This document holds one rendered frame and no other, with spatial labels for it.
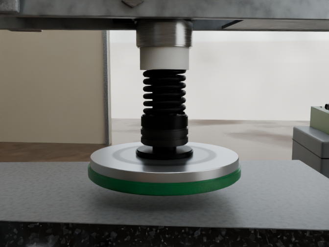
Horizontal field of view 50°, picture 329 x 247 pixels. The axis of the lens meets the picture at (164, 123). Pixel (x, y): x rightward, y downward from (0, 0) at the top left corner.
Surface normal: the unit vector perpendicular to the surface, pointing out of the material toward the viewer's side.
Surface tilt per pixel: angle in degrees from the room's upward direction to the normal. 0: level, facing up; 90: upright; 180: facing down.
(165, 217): 0
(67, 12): 90
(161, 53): 90
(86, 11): 90
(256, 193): 0
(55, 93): 90
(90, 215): 0
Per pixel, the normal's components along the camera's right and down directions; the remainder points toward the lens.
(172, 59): 0.27, 0.12
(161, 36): -0.12, 0.12
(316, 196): 0.00, -0.99
